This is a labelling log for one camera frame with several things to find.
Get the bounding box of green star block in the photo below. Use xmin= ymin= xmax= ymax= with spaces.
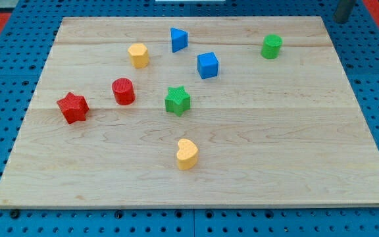
xmin=164 ymin=86 xmax=191 ymax=117

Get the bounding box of yellow heart block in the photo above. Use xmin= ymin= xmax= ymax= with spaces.
xmin=176 ymin=138 xmax=199 ymax=170

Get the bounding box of blue cube block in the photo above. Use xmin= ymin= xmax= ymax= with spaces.
xmin=197 ymin=52 xmax=219 ymax=79

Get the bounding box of red cylinder block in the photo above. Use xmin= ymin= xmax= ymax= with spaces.
xmin=111 ymin=78 xmax=136 ymax=105

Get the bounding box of wooden board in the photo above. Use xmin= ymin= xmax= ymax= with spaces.
xmin=0 ymin=16 xmax=379 ymax=209

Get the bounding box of blue triangle block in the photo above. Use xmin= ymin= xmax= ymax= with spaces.
xmin=170 ymin=28 xmax=188 ymax=53

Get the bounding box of yellow hexagon block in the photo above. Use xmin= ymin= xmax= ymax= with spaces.
xmin=128 ymin=43 xmax=149 ymax=68

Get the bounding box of green cylinder block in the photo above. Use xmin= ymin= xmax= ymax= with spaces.
xmin=261 ymin=34 xmax=282 ymax=59

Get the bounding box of red star block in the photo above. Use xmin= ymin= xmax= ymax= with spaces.
xmin=57 ymin=92 xmax=89 ymax=124

